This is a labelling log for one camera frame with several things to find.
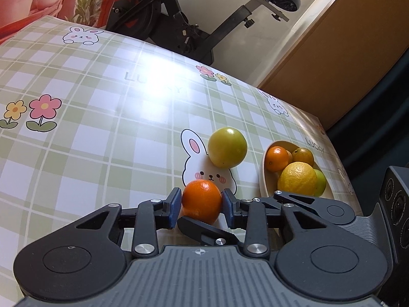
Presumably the green checked tablecloth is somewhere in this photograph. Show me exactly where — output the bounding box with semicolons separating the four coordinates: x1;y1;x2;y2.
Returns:
0;14;365;282

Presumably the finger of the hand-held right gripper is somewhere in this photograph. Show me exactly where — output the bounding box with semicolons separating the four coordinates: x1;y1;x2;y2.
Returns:
177;216;238;247
273;190;325;218

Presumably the dark blue curtain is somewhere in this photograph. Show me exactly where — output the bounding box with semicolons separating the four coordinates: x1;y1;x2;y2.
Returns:
324;48;409;170

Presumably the black exercise bike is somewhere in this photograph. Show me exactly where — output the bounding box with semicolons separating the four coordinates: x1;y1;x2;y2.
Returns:
105;0;301;66

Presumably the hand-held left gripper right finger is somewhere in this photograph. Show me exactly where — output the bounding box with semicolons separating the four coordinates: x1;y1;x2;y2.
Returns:
222;189;333;259

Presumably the small orange tangerine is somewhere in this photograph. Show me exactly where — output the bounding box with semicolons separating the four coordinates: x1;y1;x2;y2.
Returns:
181;180;222;225

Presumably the cream round plate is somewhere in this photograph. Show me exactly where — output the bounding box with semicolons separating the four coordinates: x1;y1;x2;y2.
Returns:
259;140;336;199

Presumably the small green citrus fruit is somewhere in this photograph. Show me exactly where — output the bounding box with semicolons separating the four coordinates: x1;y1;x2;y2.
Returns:
314;169;327;197

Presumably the large orange tangerine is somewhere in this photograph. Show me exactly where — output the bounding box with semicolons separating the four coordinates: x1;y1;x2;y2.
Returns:
266;146;291;172

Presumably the green apple far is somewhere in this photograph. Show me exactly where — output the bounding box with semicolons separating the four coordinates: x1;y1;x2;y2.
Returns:
208;127;248;168

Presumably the yellow lemon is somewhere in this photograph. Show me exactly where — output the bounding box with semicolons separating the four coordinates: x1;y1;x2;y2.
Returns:
277;161;317;195

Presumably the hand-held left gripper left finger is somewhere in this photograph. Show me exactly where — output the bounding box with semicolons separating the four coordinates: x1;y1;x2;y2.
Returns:
75;187;182;258

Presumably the wooden panel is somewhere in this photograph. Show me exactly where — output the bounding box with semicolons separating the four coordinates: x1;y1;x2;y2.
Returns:
258;0;409;131

